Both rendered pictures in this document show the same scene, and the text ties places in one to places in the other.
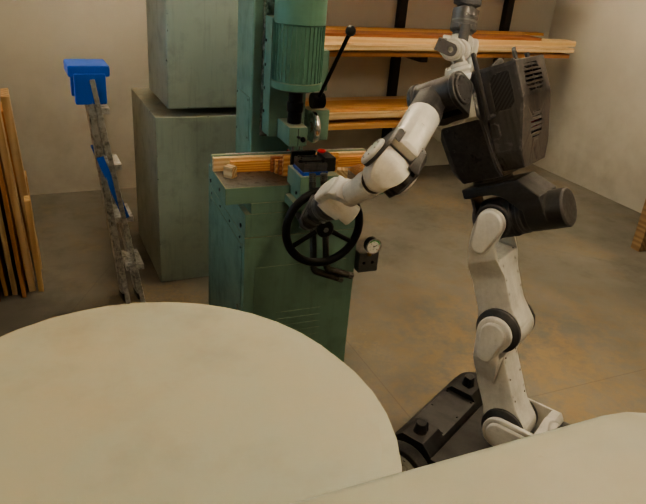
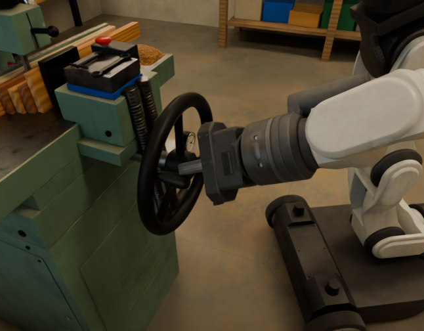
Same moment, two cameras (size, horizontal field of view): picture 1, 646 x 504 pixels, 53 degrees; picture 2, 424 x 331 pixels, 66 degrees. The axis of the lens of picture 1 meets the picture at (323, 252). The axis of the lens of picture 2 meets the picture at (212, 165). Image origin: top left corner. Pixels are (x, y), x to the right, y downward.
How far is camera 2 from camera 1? 164 cm
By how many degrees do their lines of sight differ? 39
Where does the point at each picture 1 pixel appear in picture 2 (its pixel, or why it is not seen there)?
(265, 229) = (71, 213)
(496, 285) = not seen: hidden behind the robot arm
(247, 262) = (67, 273)
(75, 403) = not seen: outside the picture
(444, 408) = (308, 247)
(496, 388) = (382, 215)
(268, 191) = (51, 155)
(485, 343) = (395, 190)
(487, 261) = not seen: hidden behind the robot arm
